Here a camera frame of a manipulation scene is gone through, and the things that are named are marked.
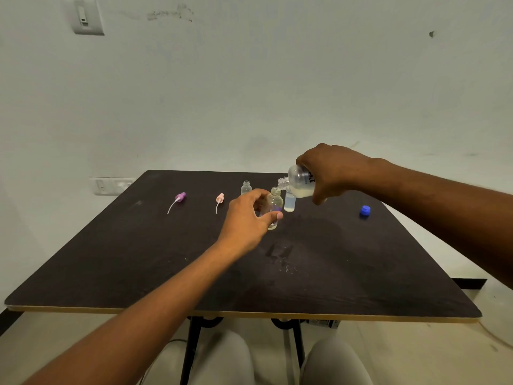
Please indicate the white wall socket plate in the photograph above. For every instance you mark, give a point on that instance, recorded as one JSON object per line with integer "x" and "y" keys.
{"x": 110, "y": 186}

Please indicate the person's legs in light trousers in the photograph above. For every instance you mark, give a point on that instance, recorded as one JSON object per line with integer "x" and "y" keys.
{"x": 280, "y": 360}

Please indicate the purple spray pump cap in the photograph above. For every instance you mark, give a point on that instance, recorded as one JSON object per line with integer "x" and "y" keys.
{"x": 178, "y": 200}

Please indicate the large clear bottle white liquid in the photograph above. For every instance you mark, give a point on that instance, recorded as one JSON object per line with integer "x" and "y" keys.
{"x": 298, "y": 184}

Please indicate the person's right thumb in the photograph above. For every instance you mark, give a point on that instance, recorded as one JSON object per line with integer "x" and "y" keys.
{"x": 318, "y": 194}

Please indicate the person's left hand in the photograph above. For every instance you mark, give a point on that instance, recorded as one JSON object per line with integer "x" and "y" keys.
{"x": 242, "y": 226}

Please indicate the person's left thumb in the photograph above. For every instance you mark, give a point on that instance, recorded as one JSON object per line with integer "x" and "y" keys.
{"x": 269, "y": 218}

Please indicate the black metal table frame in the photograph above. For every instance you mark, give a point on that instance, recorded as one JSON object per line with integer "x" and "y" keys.
{"x": 240, "y": 344}

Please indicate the dark wooden table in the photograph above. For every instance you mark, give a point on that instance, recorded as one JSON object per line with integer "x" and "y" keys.
{"x": 248, "y": 256}

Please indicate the empty small clear bottle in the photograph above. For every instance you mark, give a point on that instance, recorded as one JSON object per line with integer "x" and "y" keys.
{"x": 246, "y": 188}

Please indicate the blue bottle cap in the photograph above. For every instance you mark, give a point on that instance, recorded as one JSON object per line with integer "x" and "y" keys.
{"x": 364, "y": 211}

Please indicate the small clear bottle yellowish liquid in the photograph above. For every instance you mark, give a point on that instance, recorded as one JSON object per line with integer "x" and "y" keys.
{"x": 275, "y": 204}

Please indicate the person's left forearm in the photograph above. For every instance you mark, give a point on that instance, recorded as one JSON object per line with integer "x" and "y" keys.
{"x": 132, "y": 314}

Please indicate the white wall switch plate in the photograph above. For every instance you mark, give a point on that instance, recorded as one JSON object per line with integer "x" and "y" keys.
{"x": 87, "y": 16}

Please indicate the pink spray pump cap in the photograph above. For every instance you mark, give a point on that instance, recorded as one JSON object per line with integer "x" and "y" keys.
{"x": 219, "y": 200}

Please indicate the person's right hand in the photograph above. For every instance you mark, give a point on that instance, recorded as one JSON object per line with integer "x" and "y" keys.
{"x": 334, "y": 172}

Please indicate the small clear bottle milky liquid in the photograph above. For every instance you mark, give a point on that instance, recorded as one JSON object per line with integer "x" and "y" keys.
{"x": 289, "y": 204}

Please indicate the person's right forearm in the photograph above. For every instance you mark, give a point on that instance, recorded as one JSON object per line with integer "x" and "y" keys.
{"x": 449, "y": 212}

